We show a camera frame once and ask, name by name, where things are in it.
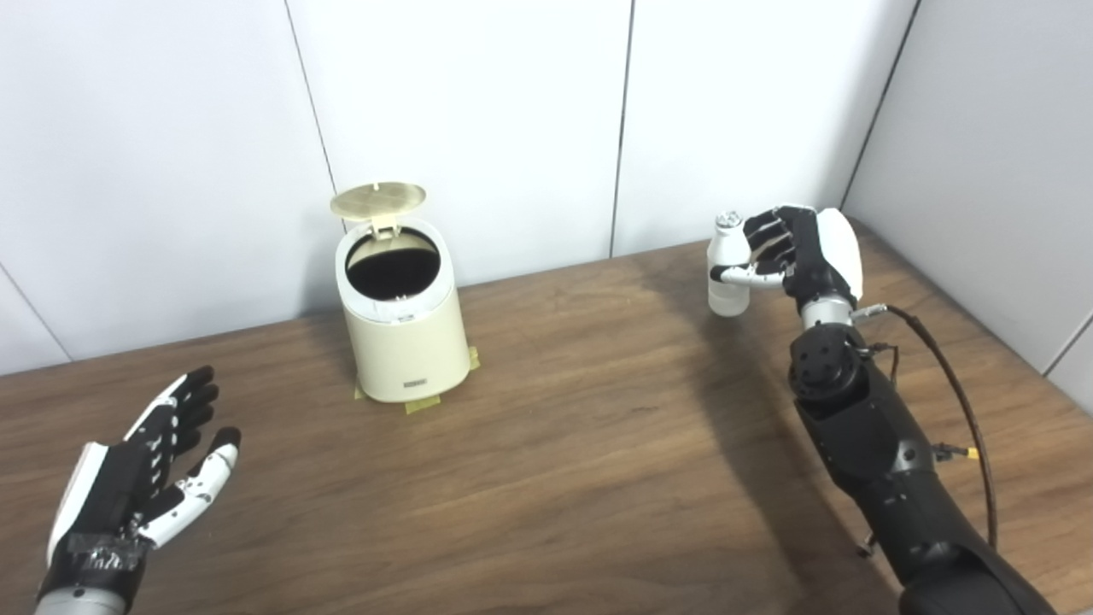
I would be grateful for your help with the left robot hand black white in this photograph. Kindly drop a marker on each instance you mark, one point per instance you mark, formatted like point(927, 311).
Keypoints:
point(111, 495)

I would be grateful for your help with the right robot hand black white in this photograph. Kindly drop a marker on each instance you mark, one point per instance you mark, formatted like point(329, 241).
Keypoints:
point(820, 252)

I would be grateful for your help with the small white plastic bottle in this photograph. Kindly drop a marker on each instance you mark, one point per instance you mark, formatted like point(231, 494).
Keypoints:
point(727, 299)

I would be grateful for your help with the cream-colored bin with lid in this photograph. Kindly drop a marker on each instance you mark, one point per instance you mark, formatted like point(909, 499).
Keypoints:
point(406, 350)

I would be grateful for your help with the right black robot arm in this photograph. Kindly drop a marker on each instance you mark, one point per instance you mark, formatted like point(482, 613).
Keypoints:
point(871, 444)

